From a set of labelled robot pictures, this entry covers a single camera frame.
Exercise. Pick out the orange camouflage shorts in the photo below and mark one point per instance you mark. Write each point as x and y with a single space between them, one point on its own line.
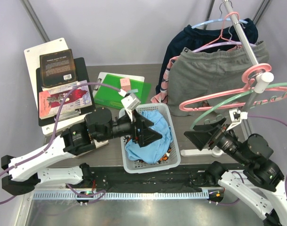
164 157

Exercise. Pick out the thin pink hanger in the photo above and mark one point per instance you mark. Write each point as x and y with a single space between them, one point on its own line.
218 40

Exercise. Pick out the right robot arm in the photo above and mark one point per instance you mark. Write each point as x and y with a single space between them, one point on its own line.
254 156

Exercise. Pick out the white clothes rack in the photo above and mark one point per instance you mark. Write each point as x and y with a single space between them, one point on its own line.
234 18

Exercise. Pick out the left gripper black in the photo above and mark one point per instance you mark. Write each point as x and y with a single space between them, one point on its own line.
146 135

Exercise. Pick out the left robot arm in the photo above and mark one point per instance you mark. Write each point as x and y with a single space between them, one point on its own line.
29 171

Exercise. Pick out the red pink comic book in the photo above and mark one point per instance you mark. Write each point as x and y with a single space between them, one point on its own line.
50 100

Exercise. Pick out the light blue shorts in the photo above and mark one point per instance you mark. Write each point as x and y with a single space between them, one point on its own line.
160 124

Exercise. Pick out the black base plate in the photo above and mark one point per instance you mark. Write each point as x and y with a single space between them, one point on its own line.
181 179

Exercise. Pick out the navy blue shorts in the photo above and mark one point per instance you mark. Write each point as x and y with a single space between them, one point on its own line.
193 38

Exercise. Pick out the black clipboard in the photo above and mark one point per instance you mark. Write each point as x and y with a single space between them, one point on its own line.
82 75

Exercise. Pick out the perforated cable duct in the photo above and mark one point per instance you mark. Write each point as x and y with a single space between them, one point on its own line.
69 195

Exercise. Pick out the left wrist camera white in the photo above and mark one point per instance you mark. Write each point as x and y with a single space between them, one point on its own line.
130 103

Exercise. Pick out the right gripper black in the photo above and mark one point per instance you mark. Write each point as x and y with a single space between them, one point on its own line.
202 133

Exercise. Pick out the pink cube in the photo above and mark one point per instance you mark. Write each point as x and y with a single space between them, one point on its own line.
125 84

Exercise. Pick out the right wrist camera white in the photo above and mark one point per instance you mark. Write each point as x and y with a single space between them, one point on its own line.
236 117

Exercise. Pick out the purple hanger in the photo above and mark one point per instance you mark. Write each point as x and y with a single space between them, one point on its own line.
228 42

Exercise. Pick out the grey shorts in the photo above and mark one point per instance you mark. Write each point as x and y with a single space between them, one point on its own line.
195 75

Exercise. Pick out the white plastic basket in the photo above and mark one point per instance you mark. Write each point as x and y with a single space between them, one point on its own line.
174 158

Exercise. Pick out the light blue hanger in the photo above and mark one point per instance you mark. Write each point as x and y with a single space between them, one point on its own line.
214 21

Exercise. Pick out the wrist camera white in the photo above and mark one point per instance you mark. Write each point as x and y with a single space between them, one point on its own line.
130 103
236 117

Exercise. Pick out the pink plastic hanger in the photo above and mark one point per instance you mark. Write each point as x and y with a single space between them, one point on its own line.
256 78

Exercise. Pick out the green plastic hanger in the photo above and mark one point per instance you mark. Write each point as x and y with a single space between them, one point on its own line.
282 87

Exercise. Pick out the orange blue eraser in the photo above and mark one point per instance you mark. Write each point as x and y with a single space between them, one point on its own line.
133 91

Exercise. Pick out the dark brown book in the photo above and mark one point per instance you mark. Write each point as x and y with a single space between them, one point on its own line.
57 68

